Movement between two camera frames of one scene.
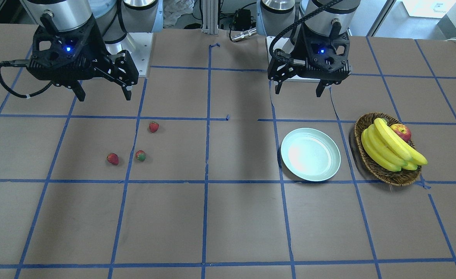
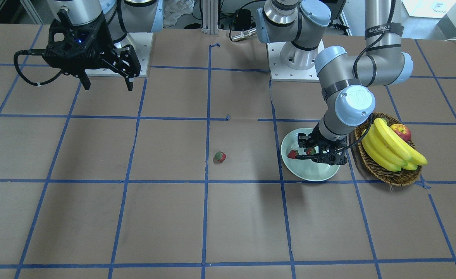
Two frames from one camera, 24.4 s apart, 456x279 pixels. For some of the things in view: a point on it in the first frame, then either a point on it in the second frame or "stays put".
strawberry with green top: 140,155 to 220,156
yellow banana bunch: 388,149 stays put
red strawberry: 153,126 to 293,154
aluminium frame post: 210,17 stays put
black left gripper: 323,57 to 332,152
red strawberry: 112,158 to 311,151
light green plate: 310,154 stays put
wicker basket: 399,178 stays put
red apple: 402,131 stays put
